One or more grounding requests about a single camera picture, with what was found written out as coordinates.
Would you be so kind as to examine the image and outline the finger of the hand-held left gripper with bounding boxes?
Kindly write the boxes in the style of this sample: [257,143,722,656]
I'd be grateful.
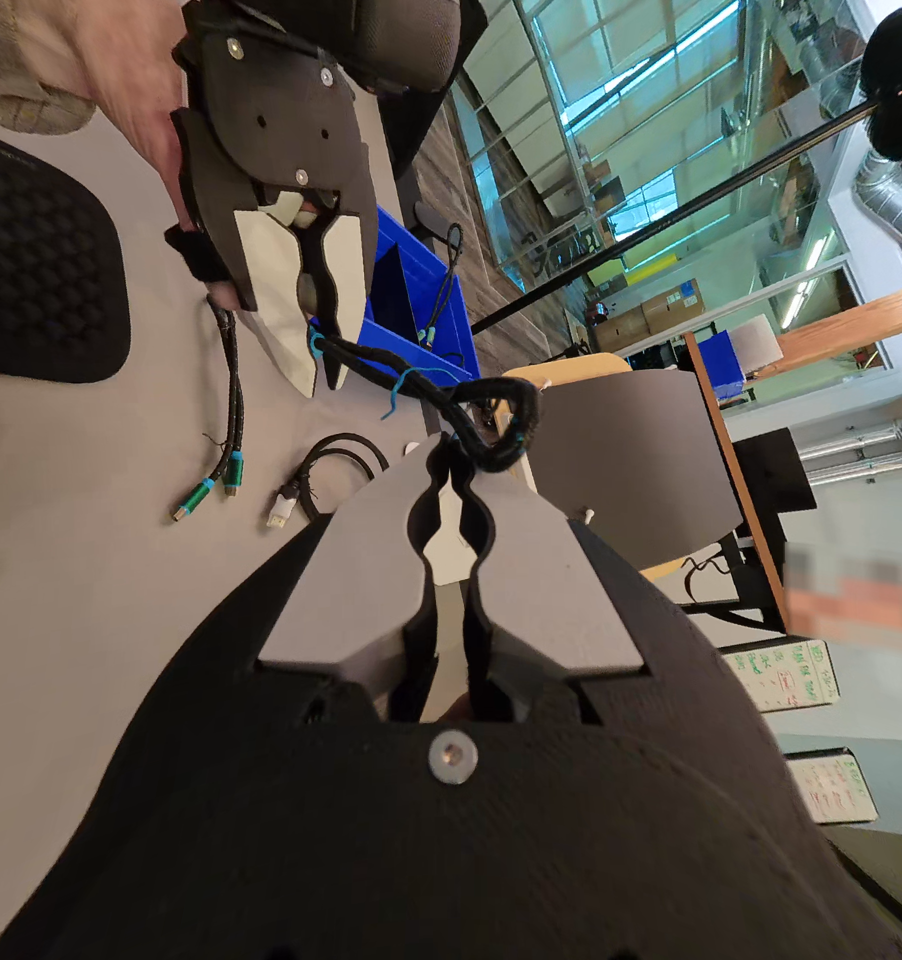
[232,208,325,400]
[317,216,381,393]

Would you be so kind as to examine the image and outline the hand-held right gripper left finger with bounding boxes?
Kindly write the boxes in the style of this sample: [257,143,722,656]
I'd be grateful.
[258,432,454,723]

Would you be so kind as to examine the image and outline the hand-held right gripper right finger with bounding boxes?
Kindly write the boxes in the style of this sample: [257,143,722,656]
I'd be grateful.
[453,448,645,723]

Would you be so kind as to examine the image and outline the blue twist tie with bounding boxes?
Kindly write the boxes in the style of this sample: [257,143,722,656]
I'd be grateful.
[379,366,454,423]

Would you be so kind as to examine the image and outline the black braided hdmi cable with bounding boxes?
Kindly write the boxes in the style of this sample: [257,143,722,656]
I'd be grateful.
[307,330,544,475]
[172,296,248,524]

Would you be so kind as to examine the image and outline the person's left forearm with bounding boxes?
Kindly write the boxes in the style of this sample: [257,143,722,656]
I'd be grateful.
[0,0,101,138]

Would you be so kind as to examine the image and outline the person's left hand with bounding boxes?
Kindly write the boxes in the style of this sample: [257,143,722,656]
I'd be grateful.
[83,0,242,311]

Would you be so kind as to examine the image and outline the blue plastic bin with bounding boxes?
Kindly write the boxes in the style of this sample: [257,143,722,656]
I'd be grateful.
[307,206,484,390]

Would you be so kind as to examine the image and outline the wooden-edged black board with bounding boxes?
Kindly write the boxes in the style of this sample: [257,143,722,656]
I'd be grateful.
[499,352,748,582]

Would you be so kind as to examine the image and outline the black mouse pad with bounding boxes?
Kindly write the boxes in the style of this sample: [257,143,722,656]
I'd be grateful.
[0,126,133,385]

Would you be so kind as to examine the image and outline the whiteboard with green writing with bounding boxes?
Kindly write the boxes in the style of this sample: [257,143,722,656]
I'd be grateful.
[721,637,842,715]

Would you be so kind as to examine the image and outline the wooden-edged dark desk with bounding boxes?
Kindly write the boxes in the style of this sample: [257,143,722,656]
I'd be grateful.
[679,330,820,635]

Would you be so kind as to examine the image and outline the plain cardboard box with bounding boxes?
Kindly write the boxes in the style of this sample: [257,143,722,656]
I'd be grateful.
[595,306,652,352]

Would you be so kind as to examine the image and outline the blue crate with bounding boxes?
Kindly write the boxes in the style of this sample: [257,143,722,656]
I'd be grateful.
[702,332,750,410]

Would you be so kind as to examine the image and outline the cardboard box with blue label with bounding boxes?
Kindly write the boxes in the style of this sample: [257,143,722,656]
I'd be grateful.
[640,279,706,326]

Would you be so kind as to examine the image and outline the whiteboard on black stand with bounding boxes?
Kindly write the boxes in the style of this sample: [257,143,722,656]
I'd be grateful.
[784,746,881,826]

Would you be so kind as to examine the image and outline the black floor lamp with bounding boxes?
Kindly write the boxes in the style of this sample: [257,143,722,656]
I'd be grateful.
[469,6,902,336]

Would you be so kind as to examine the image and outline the thin black looped cord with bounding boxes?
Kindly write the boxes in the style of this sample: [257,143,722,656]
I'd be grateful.
[417,223,467,352]

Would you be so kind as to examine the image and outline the thin black cable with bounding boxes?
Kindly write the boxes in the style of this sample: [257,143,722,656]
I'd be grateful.
[265,432,392,530]

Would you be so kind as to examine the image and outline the round silver duct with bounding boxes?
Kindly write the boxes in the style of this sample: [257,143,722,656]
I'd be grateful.
[854,148,902,261]

